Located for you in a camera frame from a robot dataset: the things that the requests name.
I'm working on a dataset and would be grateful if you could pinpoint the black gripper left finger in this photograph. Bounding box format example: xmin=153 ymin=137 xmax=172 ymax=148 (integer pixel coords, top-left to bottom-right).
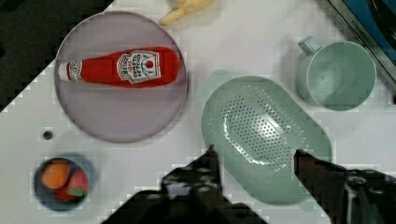
xmin=102 ymin=147 xmax=267 ymax=224

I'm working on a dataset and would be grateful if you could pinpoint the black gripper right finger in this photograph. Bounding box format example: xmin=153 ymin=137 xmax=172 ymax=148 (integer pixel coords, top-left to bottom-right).
xmin=293 ymin=149 xmax=396 ymax=224

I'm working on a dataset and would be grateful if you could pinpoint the mint green plastic strainer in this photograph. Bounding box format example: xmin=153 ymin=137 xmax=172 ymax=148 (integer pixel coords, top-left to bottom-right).
xmin=197 ymin=70 xmax=332 ymax=205

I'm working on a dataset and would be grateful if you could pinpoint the grey round plate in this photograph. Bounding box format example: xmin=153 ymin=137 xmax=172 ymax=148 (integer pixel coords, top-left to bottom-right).
xmin=54 ymin=11 xmax=188 ymax=143

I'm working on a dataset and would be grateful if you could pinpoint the red toy strawberry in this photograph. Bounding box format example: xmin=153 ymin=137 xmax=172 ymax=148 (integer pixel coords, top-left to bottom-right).
xmin=55 ymin=169 xmax=89 ymax=203

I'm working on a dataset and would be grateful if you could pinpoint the mint green plastic cup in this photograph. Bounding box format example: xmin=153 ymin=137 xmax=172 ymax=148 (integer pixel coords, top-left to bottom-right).
xmin=296 ymin=36 xmax=377 ymax=111

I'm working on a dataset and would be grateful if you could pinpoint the red plush ketchup bottle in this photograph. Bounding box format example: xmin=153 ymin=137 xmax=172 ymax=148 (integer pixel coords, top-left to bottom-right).
xmin=58 ymin=47 xmax=179 ymax=89

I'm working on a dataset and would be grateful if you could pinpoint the orange toy fruit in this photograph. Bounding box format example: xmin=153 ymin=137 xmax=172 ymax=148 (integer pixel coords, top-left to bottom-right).
xmin=41 ymin=160 xmax=70 ymax=189

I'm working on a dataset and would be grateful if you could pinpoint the small blue bowl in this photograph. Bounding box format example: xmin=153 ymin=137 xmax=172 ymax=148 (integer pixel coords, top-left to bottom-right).
xmin=33 ymin=154 xmax=96 ymax=212

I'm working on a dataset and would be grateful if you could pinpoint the yellow plush banana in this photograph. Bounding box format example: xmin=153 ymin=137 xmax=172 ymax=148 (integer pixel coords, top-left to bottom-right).
xmin=159 ymin=0 xmax=215 ymax=26

